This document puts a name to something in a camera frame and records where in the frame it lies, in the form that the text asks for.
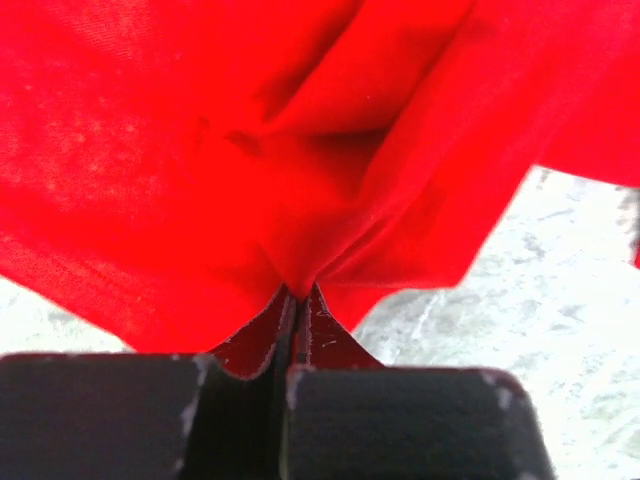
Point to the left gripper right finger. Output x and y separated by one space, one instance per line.
348 416

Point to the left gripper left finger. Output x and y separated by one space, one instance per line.
214 415

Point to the red t-shirt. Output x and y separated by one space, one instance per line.
167 165

